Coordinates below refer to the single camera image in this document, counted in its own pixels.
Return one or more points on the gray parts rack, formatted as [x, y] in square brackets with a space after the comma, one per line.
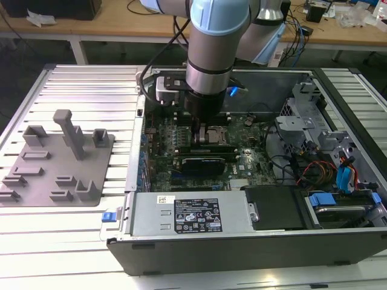
[60, 169]

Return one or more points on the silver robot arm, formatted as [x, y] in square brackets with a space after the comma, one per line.
[211, 45]

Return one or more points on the CPU socket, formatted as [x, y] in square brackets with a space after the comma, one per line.
[216, 136]

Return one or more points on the black RAM slot bank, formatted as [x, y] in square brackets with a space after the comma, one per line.
[178, 117]
[237, 157]

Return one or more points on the blue case latch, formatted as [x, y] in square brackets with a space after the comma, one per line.
[109, 218]

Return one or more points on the silver power supply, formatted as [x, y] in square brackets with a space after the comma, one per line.
[151, 214]

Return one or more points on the coin battery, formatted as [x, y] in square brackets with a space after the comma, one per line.
[248, 121]

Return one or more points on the green motherboard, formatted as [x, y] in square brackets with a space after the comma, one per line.
[251, 151]

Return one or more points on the black PC case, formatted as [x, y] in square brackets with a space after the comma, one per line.
[211, 256]

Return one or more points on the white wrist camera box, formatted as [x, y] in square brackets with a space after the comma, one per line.
[166, 90]

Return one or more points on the silver heatsink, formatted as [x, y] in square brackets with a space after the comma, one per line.
[240, 184]

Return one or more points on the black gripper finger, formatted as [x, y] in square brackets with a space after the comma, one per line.
[199, 136]

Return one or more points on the black graphics card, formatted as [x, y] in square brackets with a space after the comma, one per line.
[202, 166]

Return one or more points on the white crumpled paper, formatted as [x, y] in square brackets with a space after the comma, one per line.
[39, 18]

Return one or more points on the wooden desk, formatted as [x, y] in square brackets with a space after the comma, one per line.
[106, 24]

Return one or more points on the hard disk in blue carrier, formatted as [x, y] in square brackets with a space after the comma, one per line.
[338, 211]

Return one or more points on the black plastic cover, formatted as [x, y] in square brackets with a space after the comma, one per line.
[272, 208]

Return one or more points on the metal disk bay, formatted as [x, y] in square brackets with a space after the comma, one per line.
[302, 121]

